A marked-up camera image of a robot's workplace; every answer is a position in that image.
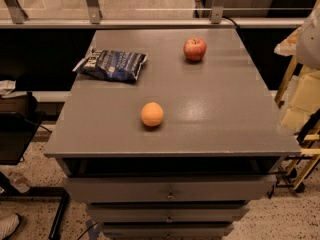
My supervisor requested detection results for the red apple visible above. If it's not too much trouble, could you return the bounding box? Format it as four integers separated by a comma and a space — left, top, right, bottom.
183, 37, 207, 61

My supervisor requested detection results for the grey drawer cabinet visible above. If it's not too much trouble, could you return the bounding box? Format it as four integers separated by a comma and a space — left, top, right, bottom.
46, 29, 299, 240

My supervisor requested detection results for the orange fruit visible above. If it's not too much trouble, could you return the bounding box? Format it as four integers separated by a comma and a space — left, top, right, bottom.
141, 102, 164, 127

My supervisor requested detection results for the metal railing with glass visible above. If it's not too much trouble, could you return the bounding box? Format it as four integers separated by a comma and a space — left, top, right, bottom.
0, 0, 319, 28

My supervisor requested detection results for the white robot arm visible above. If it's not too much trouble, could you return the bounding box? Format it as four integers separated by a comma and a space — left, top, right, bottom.
296, 7, 320, 69

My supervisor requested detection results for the black cable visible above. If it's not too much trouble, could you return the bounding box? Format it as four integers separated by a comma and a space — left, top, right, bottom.
222, 16, 242, 30

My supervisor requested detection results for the black side table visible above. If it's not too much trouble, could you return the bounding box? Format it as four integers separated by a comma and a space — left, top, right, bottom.
0, 92, 70, 240

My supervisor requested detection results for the blue chip bag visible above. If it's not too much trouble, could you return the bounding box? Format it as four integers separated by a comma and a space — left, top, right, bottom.
73, 49, 147, 83

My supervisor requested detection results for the white shoe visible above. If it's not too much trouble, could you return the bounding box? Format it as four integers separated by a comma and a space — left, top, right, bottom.
0, 213, 20, 240

